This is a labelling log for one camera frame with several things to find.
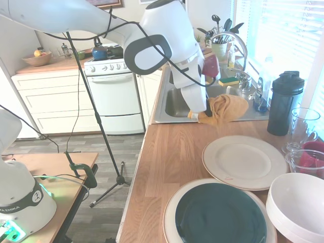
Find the green clamp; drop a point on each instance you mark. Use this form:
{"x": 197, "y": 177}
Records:
{"x": 89, "y": 174}

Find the yellow scrubber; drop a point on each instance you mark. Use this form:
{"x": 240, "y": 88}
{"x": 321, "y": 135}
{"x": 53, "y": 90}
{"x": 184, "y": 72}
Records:
{"x": 208, "y": 82}

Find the tall clear glass mug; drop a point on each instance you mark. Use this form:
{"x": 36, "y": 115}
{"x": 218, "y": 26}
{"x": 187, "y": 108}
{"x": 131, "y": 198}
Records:
{"x": 301, "y": 126}

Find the yellow towel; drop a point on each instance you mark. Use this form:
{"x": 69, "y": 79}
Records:
{"x": 230, "y": 108}

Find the black turner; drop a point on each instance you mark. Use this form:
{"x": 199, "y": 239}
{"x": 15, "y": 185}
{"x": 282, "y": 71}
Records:
{"x": 238, "y": 26}

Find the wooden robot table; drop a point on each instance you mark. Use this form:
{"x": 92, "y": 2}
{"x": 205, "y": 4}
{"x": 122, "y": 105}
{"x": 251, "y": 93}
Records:
{"x": 65, "y": 164}

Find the white bowl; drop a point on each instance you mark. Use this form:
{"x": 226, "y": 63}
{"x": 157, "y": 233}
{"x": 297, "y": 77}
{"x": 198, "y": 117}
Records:
{"x": 298, "y": 202}

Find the stainless steel double sink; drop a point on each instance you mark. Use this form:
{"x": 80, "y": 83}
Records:
{"x": 174, "y": 106}

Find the black frying pan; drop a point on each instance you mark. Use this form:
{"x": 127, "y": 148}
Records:
{"x": 116, "y": 51}

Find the leafy dark plant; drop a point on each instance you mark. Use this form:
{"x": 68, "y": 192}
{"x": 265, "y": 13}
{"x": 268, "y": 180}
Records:
{"x": 207, "y": 39}

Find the white drawer cabinet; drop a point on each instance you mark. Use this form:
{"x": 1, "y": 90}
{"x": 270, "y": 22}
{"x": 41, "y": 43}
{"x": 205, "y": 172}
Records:
{"x": 38, "y": 101}

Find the yellow lemon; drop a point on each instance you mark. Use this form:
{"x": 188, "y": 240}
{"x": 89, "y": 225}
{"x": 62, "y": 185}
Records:
{"x": 37, "y": 53}

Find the white plate with tan rim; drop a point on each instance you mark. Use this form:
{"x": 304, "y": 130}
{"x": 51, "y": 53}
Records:
{"x": 243, "y": 162}

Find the blue kettle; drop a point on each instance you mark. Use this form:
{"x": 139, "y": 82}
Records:
{"x": 99, "y": 53}

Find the red mug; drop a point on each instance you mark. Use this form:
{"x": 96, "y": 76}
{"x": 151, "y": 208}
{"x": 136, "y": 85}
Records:
{"x": 314, "y": 148}

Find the glass french press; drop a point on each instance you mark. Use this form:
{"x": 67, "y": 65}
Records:
{"x": 66, "y": 50}

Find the black shaker bottle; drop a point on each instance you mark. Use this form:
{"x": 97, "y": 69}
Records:
{"x": 284, "y": 106}

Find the chrome faucet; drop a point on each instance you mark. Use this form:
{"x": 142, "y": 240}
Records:
{"x": 244, "y": 50}

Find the yellow green sponge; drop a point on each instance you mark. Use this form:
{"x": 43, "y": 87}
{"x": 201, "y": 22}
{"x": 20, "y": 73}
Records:
{"x": 228, "y": 82}

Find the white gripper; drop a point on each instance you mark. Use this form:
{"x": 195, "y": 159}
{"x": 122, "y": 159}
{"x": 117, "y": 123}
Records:
{"x": 195, "y": 98}

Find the dark green plate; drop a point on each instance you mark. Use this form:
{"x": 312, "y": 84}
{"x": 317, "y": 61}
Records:
{"x": 169, "y": 215}
{"x": 220, "y": 215}

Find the small white poster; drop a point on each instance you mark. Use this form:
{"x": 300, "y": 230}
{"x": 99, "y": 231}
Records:
{"x": 143, "y": 1}

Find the clear yellow soap bottle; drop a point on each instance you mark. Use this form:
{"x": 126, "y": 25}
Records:
{"x": 231, "y": 59}

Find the black slotted spoon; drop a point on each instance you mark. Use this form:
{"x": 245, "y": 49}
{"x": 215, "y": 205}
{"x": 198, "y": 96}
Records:
{"x": 215, "y": 18}

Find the wooden fruit bowl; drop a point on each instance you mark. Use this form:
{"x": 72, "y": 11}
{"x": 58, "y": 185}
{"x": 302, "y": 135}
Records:
{"x": 36, "y": 61}

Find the small green bowl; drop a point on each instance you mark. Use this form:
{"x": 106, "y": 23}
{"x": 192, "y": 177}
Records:
{"x": 80, "y": 55}

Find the white door cabinet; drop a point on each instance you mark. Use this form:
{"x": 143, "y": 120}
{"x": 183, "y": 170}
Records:
{"x": 149, "y": 101}

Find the framed picture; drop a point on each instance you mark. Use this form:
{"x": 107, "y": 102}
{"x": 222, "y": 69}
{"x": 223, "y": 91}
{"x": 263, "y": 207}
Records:
{"x": 114, "y": 2}

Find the green utensil crock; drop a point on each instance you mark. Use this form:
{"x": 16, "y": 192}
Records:
{"x": 219, "y": 51}

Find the white window blinds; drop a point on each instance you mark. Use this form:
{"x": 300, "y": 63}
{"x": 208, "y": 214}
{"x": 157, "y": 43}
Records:
{"x": 278, "y": 38}

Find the black spatula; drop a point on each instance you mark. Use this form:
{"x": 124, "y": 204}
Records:
{"x": 227, "y": 24}

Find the clear plastic cup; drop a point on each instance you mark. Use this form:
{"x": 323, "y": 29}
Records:
{"x": 293, "y": 162}

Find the white stove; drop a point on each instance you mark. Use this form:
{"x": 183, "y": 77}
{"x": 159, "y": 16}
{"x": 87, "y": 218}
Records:
{"x": 114, "y": 101}

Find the small potted plant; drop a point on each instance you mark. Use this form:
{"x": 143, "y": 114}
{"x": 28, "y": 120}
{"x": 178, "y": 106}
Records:
{"x": 198, "y": 38}

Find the maroon grey wrist camera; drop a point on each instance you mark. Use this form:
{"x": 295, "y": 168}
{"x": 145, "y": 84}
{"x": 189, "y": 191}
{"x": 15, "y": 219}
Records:
{"x": 211, "y": 67}

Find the black tripod stand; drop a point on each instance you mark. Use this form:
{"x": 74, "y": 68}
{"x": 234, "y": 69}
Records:
{"x": 119, "y": 178}

